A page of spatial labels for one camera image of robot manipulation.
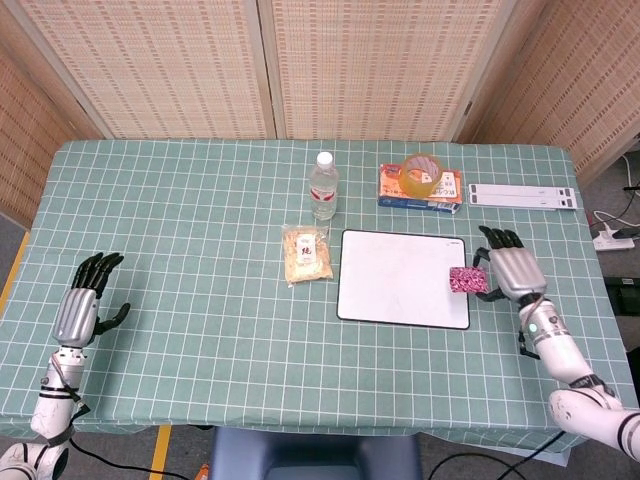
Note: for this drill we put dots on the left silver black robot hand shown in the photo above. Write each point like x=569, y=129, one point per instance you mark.
x=76, y=320

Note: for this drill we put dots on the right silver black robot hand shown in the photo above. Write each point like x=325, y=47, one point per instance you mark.
x=512, y=272

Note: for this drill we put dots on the pink patterned packet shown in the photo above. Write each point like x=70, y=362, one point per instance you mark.
x=468, y=279

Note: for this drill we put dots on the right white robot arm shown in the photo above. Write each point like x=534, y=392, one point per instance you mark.
x=575, y=380

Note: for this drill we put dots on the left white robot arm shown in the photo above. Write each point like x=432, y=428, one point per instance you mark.
x=47, y=405

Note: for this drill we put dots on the white folded stand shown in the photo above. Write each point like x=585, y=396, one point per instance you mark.
x=524, y=196

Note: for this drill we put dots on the white power strip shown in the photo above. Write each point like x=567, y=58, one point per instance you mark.
x=612, y=242

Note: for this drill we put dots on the black box on floor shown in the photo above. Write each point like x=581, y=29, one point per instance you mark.
x=622, y=296

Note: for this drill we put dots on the white magnetic board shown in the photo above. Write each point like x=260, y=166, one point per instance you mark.
x=400, y=279

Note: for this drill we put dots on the orange blue tissue pack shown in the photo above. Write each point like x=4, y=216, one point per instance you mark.
x=420, y=192

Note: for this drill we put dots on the yellow packing tape roll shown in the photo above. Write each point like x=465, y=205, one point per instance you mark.
x=420, y=175

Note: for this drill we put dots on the green checkered tablecloth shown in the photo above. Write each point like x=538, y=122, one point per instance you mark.
x=250, y=300

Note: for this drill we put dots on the bag of beige snack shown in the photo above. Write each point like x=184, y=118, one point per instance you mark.
x=306, y=258

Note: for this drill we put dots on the clear plastic water bottle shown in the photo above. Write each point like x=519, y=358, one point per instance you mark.
x=323, y=187

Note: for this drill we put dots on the blue chair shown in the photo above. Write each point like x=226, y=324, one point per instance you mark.
x=315, y=455

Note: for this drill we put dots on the bamboo folding screen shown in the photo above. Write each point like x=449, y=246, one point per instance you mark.
x=320, y=70

